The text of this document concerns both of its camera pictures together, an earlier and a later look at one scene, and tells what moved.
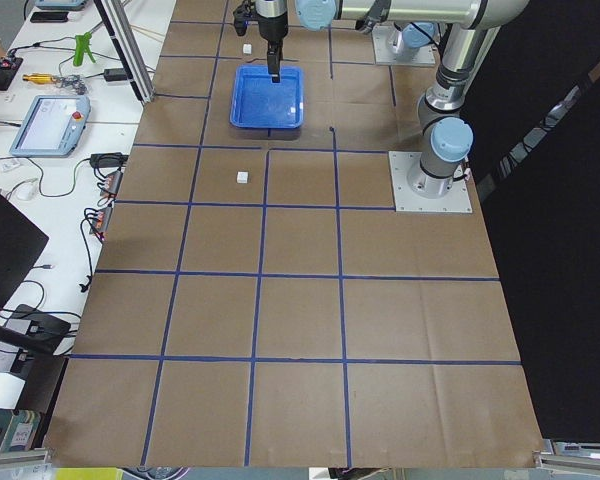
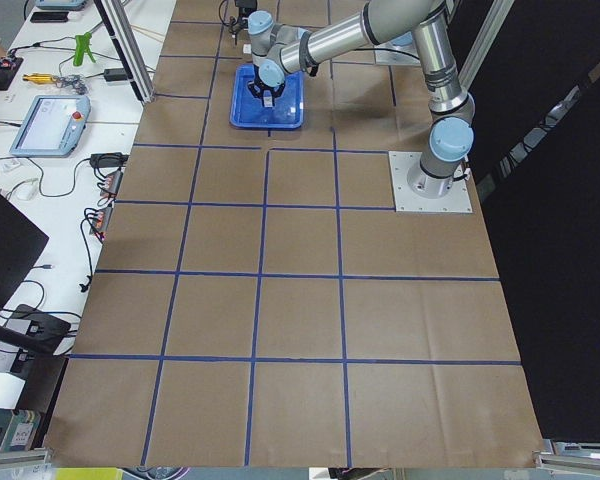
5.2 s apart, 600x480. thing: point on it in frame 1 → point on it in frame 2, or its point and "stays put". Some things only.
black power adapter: x=117 y=74 stays put
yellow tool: x=38 y=78 stays put
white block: x=242 y=177 → x=267 y=99
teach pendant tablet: x=50 y=126 stays put
